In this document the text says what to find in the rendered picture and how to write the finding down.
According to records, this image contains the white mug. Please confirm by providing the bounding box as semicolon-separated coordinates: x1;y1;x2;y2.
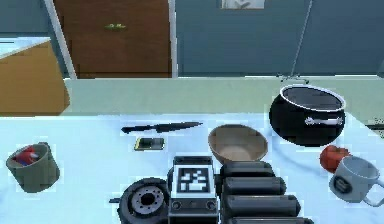
328;155;384;208

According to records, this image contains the tan bowl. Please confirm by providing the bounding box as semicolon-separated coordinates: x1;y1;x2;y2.
207;124;269;166

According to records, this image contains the small yellow-edged phone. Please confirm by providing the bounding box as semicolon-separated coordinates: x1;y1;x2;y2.
133;136;166;152

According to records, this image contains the orange wooden cabinet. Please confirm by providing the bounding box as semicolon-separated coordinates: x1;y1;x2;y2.
0;36;71;117

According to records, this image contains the framed wall picture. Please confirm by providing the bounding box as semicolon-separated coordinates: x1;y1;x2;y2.
221;0;266;10

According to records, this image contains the red apple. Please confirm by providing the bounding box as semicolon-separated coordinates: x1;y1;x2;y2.
319;144;352;174

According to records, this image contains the green door handle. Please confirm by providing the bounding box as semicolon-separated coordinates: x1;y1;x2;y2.
103;22;128;32

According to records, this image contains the black pot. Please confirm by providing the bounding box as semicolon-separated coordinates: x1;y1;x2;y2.
268;84;347;148

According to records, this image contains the brown wooden door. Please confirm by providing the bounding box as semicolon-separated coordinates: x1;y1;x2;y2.
53;0;174;80

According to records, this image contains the grey-green cup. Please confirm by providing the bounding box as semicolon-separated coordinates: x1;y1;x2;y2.
5;141;61;194

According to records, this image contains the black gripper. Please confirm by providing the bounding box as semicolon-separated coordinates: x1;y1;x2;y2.
109;177;172;224

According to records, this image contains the black knife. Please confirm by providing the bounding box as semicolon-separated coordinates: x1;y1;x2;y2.
120;121;204;135

